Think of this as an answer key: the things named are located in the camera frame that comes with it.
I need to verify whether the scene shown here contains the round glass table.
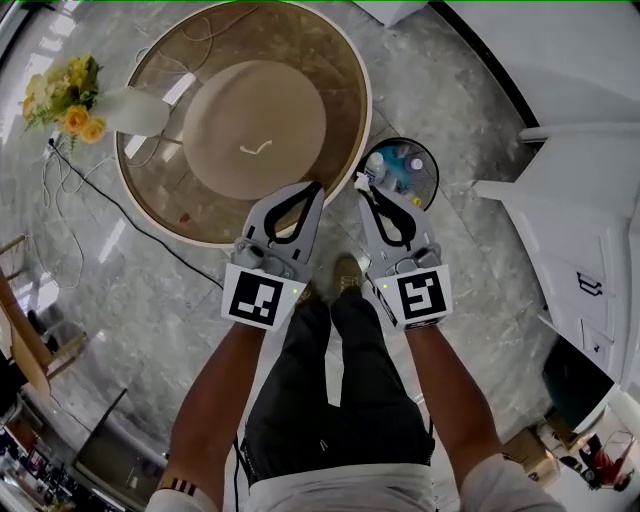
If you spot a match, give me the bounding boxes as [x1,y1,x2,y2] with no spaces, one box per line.
[114,0,374,249]

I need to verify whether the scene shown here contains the person's dark trousers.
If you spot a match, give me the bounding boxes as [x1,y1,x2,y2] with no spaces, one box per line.
[239,292,436,486]

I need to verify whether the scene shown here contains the white vase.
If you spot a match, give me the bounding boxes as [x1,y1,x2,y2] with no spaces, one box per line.
[97,85,174,137]

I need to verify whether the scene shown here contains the blue plastic packet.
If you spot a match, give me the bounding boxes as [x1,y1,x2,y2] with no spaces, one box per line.
[382,144,411,176]

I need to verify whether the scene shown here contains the yellow flower bouquet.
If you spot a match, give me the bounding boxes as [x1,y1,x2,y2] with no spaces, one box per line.
[22,54,109,151]

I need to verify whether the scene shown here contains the person's left forearm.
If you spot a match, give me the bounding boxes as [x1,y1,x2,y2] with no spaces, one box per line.
[169,319,266,504]

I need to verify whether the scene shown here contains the white plastic bottle blue label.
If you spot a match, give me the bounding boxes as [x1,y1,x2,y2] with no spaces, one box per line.
[363,151,389,186]

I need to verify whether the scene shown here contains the black bin with bottles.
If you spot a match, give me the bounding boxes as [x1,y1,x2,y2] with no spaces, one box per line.
[357,136,441,214]

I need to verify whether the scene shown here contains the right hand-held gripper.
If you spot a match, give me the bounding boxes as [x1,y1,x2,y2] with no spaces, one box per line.
[357,187,455,331]

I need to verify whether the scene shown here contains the person's right shoe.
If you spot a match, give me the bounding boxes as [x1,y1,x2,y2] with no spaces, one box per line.
[333,254,364,299]

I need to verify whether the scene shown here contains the wooden side chair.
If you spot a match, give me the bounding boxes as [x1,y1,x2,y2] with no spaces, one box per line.
[0,234,89,396]

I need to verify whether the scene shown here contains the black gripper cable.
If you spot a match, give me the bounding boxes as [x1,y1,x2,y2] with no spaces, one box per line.
[232,434,242,512]

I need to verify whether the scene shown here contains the black glass stand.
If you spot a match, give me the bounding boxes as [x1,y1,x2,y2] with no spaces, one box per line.
[72,387,174,501]

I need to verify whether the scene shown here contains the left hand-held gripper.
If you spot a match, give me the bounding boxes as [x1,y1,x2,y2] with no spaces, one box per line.
[221,180,326,332]

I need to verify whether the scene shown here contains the black floor cable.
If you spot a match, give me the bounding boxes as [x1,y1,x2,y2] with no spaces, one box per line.
[47,139,224,290]

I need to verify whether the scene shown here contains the person's right forearm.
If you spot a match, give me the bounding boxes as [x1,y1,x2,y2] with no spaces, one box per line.
[404,319,504,474]

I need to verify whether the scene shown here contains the cardboard box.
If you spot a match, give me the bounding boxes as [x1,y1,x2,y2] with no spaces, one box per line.
[502,427,561,489]

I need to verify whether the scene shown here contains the black cabinet handle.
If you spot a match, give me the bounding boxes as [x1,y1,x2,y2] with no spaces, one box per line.
[575,272,604,297]

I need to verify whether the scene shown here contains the person's light grey shirt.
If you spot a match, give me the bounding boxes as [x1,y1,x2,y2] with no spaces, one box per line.
[144,452,566,512]

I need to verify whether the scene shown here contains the white cabinet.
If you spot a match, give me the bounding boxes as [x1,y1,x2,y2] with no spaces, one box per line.
[472,122,640,386]

